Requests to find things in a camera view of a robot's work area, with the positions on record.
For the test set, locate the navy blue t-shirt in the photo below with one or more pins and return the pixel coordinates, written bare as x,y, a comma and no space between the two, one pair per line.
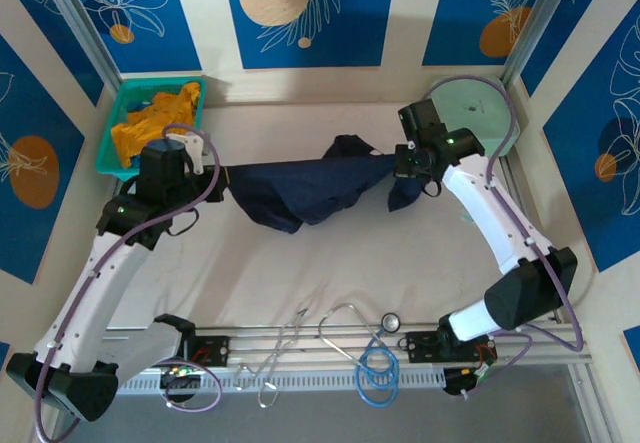
300,188

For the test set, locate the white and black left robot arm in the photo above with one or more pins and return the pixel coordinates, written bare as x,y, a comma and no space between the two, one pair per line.
100,288

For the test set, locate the teal plastic basket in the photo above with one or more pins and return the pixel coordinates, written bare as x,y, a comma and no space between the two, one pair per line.
107,158

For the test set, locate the orange t-shirt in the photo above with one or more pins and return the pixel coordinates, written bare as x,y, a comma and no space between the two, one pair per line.
155,118

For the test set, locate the bright blue t-shirt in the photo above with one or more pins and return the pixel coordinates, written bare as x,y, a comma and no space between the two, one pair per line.
135,107

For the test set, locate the mint green zip case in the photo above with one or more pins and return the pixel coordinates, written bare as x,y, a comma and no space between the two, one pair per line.
475,108

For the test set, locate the white table cloth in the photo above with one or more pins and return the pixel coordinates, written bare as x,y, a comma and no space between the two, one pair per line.
250,273

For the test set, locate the grey tube stethoscope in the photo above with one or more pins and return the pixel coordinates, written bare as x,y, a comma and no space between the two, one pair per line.
289,331

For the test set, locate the blue tube stethoscope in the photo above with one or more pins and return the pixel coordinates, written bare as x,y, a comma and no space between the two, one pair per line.
391,322

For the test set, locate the black left controller board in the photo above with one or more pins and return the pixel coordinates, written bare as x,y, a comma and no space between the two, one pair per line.
180,374

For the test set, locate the black controller board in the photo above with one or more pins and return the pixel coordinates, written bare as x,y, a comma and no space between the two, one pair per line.
457,380
180,374

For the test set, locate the black right controller board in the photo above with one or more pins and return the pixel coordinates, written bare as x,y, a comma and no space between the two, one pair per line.
457,380

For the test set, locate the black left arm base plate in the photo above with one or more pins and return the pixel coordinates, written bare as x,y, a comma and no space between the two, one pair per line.
215,350

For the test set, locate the aluminium corner post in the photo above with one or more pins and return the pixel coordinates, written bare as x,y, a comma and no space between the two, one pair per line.
81,23
541,23

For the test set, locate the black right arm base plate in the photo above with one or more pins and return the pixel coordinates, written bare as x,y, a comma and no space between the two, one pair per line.
425,345

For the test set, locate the aluminium table frame rails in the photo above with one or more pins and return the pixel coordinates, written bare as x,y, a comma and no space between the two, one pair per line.
315,358

